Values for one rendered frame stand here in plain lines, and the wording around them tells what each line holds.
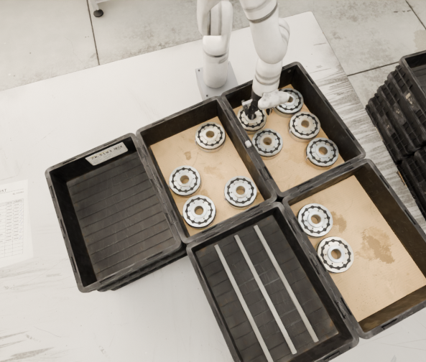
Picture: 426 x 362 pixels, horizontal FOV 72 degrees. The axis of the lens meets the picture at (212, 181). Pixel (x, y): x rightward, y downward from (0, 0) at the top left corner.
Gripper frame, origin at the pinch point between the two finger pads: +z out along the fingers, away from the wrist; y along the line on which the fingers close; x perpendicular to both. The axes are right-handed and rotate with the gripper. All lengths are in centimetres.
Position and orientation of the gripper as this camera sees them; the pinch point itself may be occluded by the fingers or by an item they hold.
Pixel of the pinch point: (260, 113)
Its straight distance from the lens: 104.1
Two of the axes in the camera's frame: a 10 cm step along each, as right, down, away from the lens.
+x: 3.1, 8.9, -3.4
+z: 0.5, 3.5, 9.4
